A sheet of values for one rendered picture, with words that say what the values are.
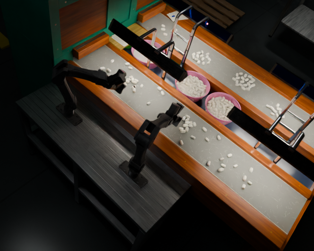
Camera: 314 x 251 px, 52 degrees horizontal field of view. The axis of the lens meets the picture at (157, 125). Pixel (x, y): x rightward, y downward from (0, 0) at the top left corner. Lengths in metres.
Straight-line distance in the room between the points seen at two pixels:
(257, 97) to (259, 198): 0.84
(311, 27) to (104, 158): 3.41
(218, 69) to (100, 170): 1.25
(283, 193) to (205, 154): 0.54
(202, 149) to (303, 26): 2.87
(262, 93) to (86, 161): 1.44
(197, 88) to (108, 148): 0.81
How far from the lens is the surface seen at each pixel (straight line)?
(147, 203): 1.94
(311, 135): 2.59
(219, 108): 2.36
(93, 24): 2.42
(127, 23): 2.72
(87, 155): 2.05
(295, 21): 4.65
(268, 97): 2.64
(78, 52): 2.34
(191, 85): 2.46
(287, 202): 2.19
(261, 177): 2.18
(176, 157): 2.00
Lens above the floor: 2.45
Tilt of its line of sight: 53 degrees down
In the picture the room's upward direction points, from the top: 18 degrees clockwise
